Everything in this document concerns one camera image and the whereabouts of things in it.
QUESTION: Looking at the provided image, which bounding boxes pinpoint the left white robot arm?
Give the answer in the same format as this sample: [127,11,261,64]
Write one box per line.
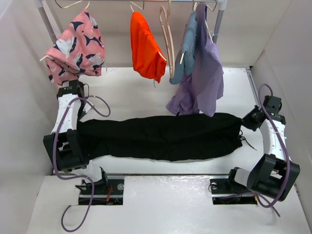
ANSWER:
[43,80,109,194]

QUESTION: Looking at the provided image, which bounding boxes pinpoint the black trousers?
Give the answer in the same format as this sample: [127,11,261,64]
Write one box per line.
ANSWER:
[77,113,242,162]

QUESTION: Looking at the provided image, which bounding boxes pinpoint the wooden hanger under pink shorts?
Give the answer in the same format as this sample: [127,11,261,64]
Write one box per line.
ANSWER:
[39,0,90,62]

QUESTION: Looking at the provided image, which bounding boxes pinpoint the aluminium rail front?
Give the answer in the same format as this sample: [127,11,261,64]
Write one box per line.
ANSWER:
[107,173,229,177]

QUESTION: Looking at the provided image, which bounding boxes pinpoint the lilac purple shirt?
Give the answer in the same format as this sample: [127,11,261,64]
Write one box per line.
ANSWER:
[166,2,224,117]

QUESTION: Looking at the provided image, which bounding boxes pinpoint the empty pink wooden hanger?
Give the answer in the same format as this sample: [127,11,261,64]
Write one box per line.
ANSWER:
[159,0,175,79]

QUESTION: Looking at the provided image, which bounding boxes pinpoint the wooden hanger under blue shorts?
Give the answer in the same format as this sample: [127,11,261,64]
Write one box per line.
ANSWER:
[179,1,197,64]

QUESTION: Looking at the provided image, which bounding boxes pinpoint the blue-grey shorts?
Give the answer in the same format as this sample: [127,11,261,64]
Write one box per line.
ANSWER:
[169,11,198,85]

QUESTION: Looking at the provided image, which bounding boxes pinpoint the aluminium rail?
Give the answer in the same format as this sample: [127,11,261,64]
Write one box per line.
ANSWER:
[246,66,265,106]
[107,173,229,177]

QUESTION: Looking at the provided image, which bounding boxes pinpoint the orange shorts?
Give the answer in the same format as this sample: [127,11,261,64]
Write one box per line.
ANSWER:
[129,11,167,83]

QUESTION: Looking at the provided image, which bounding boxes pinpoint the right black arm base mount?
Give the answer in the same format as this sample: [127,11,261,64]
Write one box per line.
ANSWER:
[208,175,257,205]

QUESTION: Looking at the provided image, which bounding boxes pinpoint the aluminium rail right side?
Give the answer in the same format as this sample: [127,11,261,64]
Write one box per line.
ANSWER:
[246,66,265,106]

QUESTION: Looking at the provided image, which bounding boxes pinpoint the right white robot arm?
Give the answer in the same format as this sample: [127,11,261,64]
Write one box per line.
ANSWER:
[225,96,300,201]

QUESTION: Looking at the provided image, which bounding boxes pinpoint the grey metal clothes rack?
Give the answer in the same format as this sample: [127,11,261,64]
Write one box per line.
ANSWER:
[33,0,228,43]

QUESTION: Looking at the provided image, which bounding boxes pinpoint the pink bird-print shorts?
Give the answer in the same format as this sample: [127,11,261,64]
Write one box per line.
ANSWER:
[44,9,105,88]

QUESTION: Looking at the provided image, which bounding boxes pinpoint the wooden hanger under lilac shirt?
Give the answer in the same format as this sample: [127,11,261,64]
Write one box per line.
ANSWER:
[205,0,218,43]

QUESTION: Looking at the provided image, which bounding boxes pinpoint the wooden hanger under orange shorts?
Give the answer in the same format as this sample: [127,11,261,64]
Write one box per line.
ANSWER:
[129,0,168,88]

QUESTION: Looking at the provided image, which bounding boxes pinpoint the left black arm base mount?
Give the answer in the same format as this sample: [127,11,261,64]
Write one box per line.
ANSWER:
[75,175,125,206]

